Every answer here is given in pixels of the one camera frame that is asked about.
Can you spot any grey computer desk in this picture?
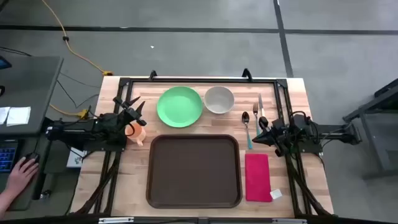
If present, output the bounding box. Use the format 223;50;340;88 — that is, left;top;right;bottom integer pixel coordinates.
0;55;65;212

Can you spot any silver beam bracket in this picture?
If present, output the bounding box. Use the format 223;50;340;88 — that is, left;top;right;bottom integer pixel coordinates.
98;217;134;224
272;218;308;224

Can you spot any cream-handled knife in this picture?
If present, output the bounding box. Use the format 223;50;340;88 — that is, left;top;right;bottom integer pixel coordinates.
257;93;267;119

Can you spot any thin black floor cable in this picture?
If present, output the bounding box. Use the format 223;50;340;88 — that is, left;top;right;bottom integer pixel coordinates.
56;79;100;109
0;45;32;57
58;72;101;89

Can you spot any yellow extension cable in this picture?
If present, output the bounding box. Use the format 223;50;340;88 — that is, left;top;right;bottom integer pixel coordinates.
49;104;90;121
41;0;114;77

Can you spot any orange mug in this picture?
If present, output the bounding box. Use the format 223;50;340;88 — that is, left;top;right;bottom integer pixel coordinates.
124;121;147;147

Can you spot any backlit keyboard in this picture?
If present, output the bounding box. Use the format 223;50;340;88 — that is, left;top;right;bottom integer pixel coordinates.
0;141;19;174

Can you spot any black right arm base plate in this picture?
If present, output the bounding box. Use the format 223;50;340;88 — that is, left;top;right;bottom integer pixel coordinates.
281;136;323;154

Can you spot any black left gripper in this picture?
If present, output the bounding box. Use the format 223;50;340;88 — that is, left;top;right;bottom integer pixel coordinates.
113;96;147;127

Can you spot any black desk support bar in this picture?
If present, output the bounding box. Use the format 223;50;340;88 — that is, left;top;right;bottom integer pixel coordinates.
42;116;55;130

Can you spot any small display screen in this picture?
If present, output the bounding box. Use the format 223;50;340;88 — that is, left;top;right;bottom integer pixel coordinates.
0;55;12;71

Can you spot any grey bowl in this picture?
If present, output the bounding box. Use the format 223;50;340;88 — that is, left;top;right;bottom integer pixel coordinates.
203;85;236;114

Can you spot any red cloth napkin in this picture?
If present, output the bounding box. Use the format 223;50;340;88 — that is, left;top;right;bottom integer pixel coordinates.
244;153;283;203

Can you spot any blue-handled fork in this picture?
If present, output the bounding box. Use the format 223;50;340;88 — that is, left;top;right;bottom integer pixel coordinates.
252;102;261;137

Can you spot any blue-handled spoon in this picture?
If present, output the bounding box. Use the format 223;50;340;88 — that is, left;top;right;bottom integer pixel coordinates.
241;111;254;150

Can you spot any black frame beam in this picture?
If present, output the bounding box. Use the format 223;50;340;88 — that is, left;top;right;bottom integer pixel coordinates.
0;213;398;224

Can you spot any green plate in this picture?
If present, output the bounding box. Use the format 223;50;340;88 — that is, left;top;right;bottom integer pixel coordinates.
156;86;204;128

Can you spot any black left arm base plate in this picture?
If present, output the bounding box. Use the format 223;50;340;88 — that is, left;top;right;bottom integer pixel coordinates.
82;141;127;154

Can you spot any person's forearm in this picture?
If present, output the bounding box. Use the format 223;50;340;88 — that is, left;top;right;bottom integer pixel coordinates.
0;189;18;217

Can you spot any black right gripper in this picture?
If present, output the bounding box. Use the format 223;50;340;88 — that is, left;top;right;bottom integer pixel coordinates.
252;115;290;158

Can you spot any white printed box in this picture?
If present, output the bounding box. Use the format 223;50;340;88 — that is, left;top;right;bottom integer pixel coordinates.
67;147;88;169

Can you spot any person's hand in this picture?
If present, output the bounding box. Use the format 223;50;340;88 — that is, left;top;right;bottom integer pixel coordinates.
4;156;40;196

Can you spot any brown plastic tray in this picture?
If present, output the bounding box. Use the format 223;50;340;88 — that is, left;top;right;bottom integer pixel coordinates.
146;134;243;209

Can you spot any white paper sheet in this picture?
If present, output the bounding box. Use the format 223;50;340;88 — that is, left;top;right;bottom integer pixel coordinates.
6;106;32;127
0;106;11;125

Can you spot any black metal table frame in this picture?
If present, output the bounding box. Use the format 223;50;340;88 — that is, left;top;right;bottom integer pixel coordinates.
70;68;335;218

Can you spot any grey metal stand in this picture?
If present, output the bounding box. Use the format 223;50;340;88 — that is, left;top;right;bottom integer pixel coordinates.
341;77;398;181

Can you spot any black computer mouse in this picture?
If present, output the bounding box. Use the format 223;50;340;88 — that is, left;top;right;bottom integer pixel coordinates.
24;151;40;163

